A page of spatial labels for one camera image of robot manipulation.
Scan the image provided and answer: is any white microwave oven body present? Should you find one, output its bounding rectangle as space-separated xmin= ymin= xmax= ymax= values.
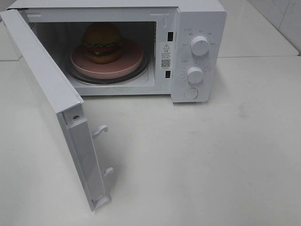
xmin=6 ymin=0 xmax=227 ymax=103

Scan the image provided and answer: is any white microwave door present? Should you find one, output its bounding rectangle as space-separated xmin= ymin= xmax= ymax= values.
xmin=0 ymin=9 xmax=114 ymax=211

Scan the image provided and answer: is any white rotary knob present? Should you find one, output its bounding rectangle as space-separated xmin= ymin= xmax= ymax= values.
xmin=187 ymin=66 xmax=204 ymax=84
xmin=190 ymin=35 xmax=210 ymax=56

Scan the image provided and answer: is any pink round plate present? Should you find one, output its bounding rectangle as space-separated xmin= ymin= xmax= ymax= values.
xmin=70 ymin=39 xmax=144 ymax=79

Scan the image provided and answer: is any lower white rotary knob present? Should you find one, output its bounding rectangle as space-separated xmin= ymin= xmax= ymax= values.
xmin=187 ymin=66 xmax=204 ymax=84

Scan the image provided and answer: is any glass microwave turntable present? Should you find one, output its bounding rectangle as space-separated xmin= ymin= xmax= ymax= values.
xmin=65 ymin=56 xmax=150 ymax=85

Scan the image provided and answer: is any upper white rotary knob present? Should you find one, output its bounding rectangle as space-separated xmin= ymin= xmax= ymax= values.
xmin=190 ymin=35 xmax=210 ymax=56

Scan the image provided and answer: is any burger with lettuce and tomato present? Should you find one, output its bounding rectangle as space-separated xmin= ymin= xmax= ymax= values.
xmin=82 ymin=22 xmax=123 ymax=64

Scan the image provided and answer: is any round white door button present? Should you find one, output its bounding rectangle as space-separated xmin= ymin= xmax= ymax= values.
xmin=184 ymin=88 xmax=198 ymax=99

